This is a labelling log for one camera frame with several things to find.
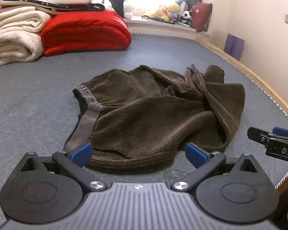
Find red folded blanket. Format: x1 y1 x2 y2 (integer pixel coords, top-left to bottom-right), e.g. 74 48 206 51
41 8 132 57

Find grey bed mattress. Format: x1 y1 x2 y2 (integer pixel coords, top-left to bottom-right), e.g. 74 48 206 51
0 32 288 224

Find purple foam block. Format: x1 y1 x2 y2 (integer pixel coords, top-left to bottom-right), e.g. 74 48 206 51
224 34 236 54
230 36 245 61

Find dark red pillow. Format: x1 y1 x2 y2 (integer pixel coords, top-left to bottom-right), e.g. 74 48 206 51
190 2 213 33

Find person's dark clothing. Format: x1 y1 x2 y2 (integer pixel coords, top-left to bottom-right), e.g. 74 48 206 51
270 190 288 230

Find yellow bear plush toy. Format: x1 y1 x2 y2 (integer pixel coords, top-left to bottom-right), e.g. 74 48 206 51
155 2 181 22

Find folded quilt with navy trim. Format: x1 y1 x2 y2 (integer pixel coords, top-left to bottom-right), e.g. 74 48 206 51
0 0 106 14

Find white plush toy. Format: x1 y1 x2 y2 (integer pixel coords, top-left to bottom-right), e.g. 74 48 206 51
123 2 136 20

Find brown corduroy pants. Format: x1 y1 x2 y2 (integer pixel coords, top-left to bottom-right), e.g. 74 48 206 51
64 63 246 170

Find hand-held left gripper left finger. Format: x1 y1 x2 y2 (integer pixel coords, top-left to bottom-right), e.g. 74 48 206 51
19 142 108 192

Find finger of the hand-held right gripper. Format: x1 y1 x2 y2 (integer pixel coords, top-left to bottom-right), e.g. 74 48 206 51
272 126 288 139
247 127 275 147

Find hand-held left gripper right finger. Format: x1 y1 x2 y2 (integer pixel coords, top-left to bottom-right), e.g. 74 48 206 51
170 142 259 192

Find panda plush toy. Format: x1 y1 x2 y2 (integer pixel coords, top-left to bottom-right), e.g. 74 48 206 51
181 10 194 26

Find cream rolled blanket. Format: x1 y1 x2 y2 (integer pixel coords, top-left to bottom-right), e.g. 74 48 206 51
0 6 53 33
0 29 46 67

